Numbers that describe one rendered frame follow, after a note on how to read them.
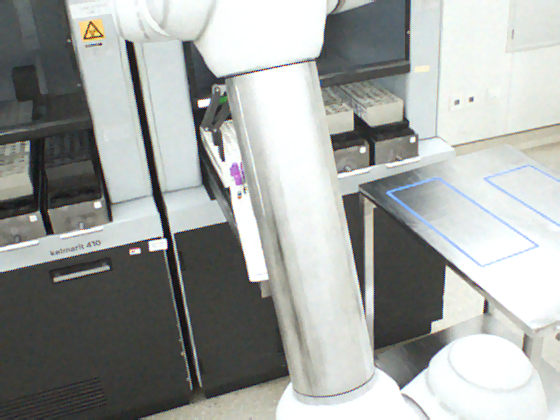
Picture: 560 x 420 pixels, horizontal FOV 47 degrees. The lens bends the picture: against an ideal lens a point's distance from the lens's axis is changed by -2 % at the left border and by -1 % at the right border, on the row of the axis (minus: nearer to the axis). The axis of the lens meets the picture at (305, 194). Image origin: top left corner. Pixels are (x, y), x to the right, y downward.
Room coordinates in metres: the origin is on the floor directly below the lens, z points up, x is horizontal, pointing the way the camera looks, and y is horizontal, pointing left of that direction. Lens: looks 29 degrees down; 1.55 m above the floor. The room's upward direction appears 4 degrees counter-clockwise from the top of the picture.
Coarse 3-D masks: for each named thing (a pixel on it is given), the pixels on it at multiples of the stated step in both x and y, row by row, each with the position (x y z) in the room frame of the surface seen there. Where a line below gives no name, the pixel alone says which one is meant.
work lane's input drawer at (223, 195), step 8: (200, 136) 1.70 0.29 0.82; (200, 144) 1.65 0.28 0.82; (200, 152) 1.62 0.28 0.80; (200, 160) 1.61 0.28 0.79; (208, 160) 1.55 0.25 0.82; (208, 168) 1.52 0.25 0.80; (208, 176) 1.51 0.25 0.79; (216, 176) 1.45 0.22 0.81; (216, 184) 1.43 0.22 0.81; (216, 192) 1.42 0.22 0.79; (224, 192) 1.37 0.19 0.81; (224, 200) 1.34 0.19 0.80; (224, 208) 1.34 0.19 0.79; (232, 208) 1.30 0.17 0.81; (232, 216) 1.26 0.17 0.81; (232, 224) 1.26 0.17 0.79; (240, 248) 1.20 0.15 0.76; (264, 280) 1.05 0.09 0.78; (264, 288) 1.05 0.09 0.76; (264, 296) 1.05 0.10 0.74
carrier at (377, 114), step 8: (376, 104) 1.71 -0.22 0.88; (384, 104) 1.70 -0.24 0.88; (392, 104) 1.71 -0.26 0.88; (400, 104) 1.72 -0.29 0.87; (368, 112) 1.69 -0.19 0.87; (376, 112) 1.69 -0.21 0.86; (384, 112) 1.70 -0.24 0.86; (392, 112) 1.71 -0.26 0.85; (400, 112) 1.72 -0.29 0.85; (368, 120) 1.69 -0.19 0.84; (376, 120) 1.69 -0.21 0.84; (384, 120) 1.70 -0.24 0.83; (392, 120) 1.71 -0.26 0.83; (400, 120) 1.72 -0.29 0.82
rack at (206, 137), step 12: (228, 120) 1.69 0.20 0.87; (204, 132) 1.62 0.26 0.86; (228, 132) 1.61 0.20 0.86; (204, 144) 1.62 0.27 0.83; (228, 144) 1.53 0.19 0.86; (216, 156) 1.46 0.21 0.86; (228, 156) 1.46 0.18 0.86; (216, 168) 1.48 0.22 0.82; (228, 168) 1.39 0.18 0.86; (228, 180) 1.39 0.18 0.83
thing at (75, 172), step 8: (72, 160) 1.46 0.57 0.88; (80, 160) 1.46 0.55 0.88; (88, 160) 1.45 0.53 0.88; (48, 168) 1.42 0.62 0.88; (56, 168) 1.43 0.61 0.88; (64, 168) 1.43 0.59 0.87; (72, 168) 1.44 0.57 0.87; (80, 168) 1.45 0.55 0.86; (88, 168) 1.45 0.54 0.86; (48, 176) 1.42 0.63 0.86; (56, 176) 1.43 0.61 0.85; (64, 176) 1.43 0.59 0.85; (72, 176) 1.44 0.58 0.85; (80, 176) 1.44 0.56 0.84; (88, 176) 1.45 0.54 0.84; (56, 184) 1.43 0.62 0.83; (64, 184) 1.43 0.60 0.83; (72, 184) 1.44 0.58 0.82
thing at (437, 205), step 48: (384, 192) 1.30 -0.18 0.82; (432, 192) 1.29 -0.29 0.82; (480, 192) 1.28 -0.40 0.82; (528, 192) 1.26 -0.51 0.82; (432, 240) 1.09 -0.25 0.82; (480, 240) 1.08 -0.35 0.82; (528, 240) 1.07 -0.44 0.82; (480, 288) 0.93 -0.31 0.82; (528, 288) 0.92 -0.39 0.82; (432, 336) 1.41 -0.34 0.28; (528, 336) 0.82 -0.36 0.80
